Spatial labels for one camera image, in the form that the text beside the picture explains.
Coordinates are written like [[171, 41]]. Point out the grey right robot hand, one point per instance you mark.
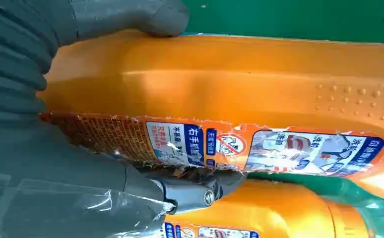
[[47, 184]]

